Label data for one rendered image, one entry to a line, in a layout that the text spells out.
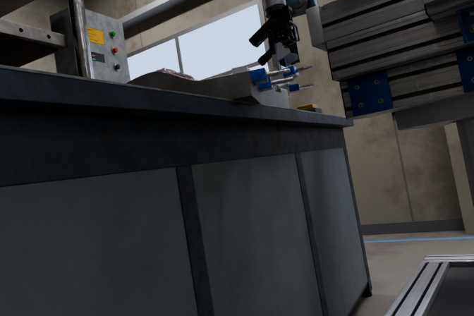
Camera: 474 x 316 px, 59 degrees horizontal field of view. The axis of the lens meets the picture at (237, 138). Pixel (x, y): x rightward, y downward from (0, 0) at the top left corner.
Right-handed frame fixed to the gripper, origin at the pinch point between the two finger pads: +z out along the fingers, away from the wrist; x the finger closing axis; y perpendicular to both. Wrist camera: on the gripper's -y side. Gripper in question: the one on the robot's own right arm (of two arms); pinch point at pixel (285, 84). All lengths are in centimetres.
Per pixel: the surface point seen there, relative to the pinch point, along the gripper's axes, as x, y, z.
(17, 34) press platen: -38, -88, -30
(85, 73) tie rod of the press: -18, -75, -17
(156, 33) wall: 242, -133, -124
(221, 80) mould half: -79, -10, 10
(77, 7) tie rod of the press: -18, -75, -44
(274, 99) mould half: -36.1, -2.5, 10.1
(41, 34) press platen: -29, -85, -32
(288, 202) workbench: -44, -3, 42
